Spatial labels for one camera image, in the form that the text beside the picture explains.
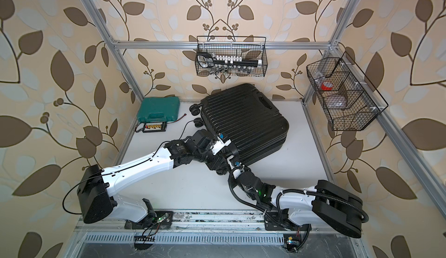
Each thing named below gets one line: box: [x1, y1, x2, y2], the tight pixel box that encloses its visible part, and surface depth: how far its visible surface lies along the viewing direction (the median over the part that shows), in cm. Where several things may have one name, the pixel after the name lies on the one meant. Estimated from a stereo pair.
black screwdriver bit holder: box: [142, 121, 168, 134], surface depth 107 cm
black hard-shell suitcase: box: [188, 83, 290, 167], surface depth 86 cm
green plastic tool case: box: [137, 96, 181, 124], surface depth 111 cm
